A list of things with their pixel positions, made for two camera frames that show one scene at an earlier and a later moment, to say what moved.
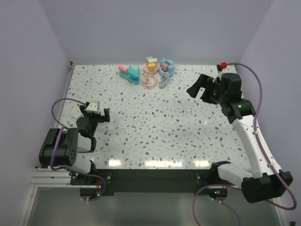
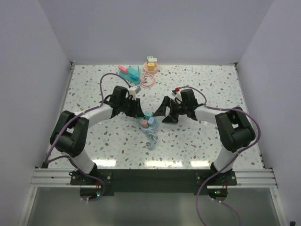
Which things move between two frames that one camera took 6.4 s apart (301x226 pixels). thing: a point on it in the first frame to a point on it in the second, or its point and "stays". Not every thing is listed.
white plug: (153, 60) stays
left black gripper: (100, 117) to (137, 111)
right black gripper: (201, 82) to (162, 111)
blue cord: (165, 77) to (152, 135)
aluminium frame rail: (47, 177) stays
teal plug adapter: (163, 60) to (147, 114)
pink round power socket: (146, 68) stays
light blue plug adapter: (171, 68) to (152, 121)
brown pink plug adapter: (164, 67) to (144, 123)
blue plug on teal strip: (133, 76) stays
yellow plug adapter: (151, 67) stays
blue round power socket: (170, 74) to (150, 128)
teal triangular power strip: (135, 70) stays
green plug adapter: (148, 58) stays
